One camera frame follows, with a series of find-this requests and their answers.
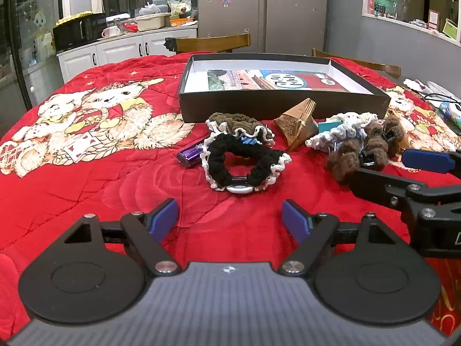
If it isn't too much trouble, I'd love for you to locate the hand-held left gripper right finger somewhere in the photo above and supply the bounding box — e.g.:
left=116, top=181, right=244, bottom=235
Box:
left=277, top=199, right=398, bottom=277

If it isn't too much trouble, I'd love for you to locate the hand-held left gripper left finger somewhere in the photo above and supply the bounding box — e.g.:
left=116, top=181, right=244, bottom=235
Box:
left=63, top=198, right=182, bottom=277

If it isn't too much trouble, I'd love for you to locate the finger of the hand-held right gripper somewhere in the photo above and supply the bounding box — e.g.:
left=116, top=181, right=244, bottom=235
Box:
left=401, top=149, right=461, bottom=179
left=347, top=168, right=461, bottom=210

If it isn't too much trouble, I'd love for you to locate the white and blue crochet scrunchie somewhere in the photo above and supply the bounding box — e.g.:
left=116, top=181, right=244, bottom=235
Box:
left=305, top=121, right=366, bottom=152

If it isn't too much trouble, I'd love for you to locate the white fluffy sheep hair clip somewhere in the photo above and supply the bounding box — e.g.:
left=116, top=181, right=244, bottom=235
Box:
left=326, top=112, right=379, bottom=127

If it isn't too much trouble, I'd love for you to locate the black crochet scrunchie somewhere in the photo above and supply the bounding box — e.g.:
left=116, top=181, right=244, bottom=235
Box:
left=201, top=138, right=292, bottom=196

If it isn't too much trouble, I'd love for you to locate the brown pyramid paper packet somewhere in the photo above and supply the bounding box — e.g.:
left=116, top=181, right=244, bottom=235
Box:
left=274, top=97, right=319, bottom=152

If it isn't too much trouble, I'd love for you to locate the black cardboard box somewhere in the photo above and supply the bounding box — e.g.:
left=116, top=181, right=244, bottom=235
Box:
left=178, top=53, right=391, bottom=123

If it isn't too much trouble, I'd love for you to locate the tissue pack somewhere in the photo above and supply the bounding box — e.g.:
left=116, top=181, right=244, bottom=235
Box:
left=439, top=101, right=461, bottom=128

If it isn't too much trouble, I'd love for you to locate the red printed blanket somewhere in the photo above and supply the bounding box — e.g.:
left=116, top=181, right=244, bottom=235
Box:
left=0, top=52, right=461, bottom=332

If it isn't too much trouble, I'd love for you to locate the purple lighter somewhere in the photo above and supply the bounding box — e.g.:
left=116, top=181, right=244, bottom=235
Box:
left=176, top=143, right=207, bottom=169

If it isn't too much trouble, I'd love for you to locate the white cloth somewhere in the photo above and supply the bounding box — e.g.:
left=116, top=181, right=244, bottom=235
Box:
left=403, top=78, right=460, bottom=98

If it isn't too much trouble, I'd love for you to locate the wooden chair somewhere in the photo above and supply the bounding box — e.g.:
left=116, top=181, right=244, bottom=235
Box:
left=311, top=48, right=402, bottom=79
left=165, top=32, right=252, bottom=55

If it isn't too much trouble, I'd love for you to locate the olive brown crochet scrunchie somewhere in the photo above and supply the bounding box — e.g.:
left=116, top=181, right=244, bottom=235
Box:
left=205, top=112, right=276, bottom=148

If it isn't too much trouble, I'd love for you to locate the green card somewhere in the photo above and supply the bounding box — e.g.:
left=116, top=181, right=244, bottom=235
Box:
left=442, top=19, right=459, bottom=40

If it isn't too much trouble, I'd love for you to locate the white kitchen cabinet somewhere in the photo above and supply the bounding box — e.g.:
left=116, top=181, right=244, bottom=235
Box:
left=57, top=25, right=199, bottom=84

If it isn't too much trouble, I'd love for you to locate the grey refrigerator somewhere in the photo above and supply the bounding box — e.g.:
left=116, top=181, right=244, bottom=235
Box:
left=197, top=0, right=329, bottom=55

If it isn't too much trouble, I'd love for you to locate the beige plastic basin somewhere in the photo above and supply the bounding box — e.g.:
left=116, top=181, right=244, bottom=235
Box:
left=135, top=12, right=171, bottom=32

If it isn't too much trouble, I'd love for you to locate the black microwave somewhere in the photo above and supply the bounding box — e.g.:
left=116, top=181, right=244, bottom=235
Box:
left=53, top=12, right=107, bottom=53

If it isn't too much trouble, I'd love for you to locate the white plastic bag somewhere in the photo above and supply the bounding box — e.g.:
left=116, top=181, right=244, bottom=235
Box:
left=139, top=3, right=163, bottom=17

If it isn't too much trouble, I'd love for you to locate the green and white snack bag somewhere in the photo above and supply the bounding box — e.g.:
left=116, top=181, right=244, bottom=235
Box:
left=166, top=0, right=193, bottom=17

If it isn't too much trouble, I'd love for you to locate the glass door cabinet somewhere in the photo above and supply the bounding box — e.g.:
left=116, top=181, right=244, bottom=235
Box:
left=0, top=0, right=63, bottom=116

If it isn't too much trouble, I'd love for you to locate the black cable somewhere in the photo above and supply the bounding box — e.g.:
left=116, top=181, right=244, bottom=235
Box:
left=425, top=93, right=461, bottom=104

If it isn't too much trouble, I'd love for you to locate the white wall shelf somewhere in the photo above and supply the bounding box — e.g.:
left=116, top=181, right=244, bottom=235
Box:
left=362, top=0, right=461, bottom=46

